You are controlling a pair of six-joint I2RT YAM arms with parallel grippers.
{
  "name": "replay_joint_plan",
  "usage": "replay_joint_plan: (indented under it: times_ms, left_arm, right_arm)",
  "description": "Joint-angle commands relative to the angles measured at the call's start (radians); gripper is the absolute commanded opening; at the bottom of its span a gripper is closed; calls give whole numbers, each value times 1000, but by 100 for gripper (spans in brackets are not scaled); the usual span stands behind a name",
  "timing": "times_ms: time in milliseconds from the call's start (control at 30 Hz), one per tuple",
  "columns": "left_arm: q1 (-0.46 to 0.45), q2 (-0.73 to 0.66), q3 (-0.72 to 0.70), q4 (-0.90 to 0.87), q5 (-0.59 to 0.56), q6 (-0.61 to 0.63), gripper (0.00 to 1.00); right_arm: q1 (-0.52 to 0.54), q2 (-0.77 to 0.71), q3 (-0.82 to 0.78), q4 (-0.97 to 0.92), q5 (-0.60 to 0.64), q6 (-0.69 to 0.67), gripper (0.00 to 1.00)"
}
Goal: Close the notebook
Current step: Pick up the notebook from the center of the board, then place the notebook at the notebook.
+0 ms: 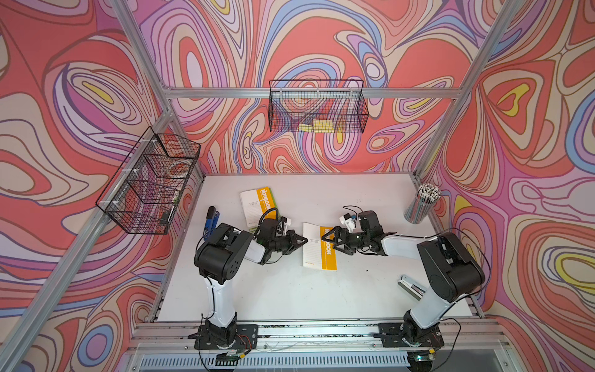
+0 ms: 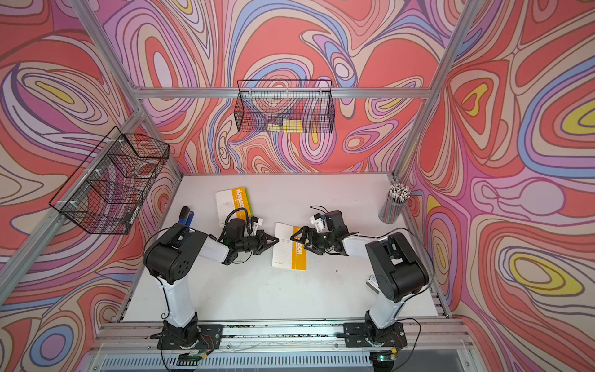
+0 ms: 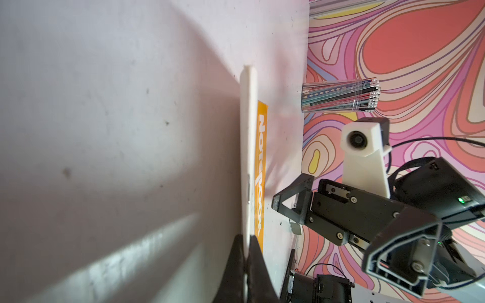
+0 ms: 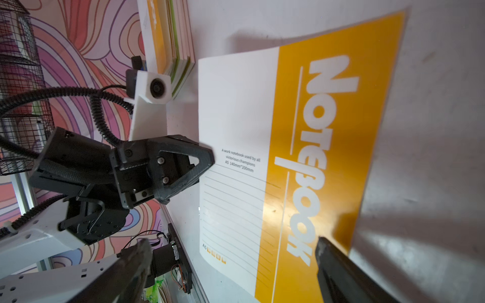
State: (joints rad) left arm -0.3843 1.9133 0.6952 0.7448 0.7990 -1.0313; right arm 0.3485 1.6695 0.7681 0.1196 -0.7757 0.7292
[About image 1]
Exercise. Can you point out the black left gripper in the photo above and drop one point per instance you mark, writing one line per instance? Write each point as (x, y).
(292, 246)

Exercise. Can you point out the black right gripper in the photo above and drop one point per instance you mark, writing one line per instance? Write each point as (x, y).
(337, 232)

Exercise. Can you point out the white yellow notebook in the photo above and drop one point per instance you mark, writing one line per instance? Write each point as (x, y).
(317, 253)
(255, 203)

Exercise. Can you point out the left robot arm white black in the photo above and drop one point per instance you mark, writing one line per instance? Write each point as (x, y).
(218, 260)

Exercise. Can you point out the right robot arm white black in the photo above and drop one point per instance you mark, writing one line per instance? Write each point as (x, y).
(452, 272)

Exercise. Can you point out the blue black stapler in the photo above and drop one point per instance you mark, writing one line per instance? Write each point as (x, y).
(211, 221)

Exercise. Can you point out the silver grey stapler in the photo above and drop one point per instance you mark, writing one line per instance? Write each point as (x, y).
(411, 286)

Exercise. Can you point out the clear cup of pencils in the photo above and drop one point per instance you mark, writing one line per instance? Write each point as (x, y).
(425, 198)

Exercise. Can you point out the yellow sticky notes pad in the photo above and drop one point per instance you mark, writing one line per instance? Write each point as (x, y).
(317, 126)

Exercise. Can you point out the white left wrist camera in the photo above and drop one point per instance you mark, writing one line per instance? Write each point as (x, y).
(284, 224)

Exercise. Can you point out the black wire basket back wall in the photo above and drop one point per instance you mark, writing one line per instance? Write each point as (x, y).
(294, 101)

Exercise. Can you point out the black wire basket wall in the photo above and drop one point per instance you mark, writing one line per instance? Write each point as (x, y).
(143, 196)
(294, 101)

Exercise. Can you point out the black wire basket left wall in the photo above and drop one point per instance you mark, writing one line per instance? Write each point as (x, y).
(143, 196)

